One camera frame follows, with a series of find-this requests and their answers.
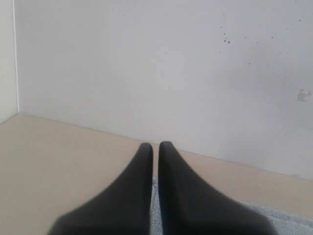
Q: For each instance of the light blue terry towel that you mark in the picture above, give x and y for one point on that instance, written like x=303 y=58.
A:
x=284 y=223

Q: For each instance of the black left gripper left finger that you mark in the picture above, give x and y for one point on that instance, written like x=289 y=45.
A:
x=123 y=208

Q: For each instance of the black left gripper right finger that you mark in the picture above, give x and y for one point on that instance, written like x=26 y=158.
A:
x=191 y=206

